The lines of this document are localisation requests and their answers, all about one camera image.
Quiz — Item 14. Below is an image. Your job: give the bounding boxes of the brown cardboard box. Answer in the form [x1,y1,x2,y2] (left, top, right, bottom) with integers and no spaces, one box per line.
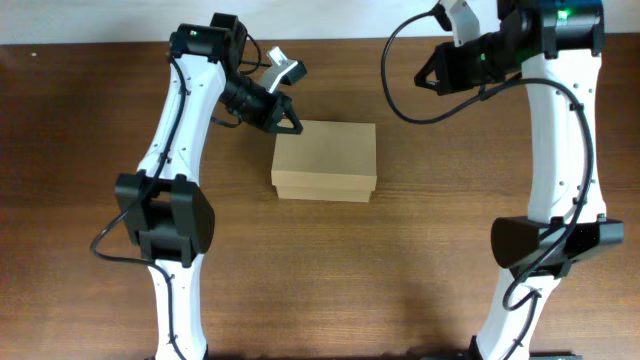
[271,120,377,203]

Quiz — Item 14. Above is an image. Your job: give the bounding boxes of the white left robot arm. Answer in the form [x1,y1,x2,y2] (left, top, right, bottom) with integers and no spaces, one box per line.
[115,13,307,359]

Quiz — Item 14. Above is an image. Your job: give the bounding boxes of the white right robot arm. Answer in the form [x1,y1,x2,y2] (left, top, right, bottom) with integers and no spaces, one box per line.
[414,1,624,359]

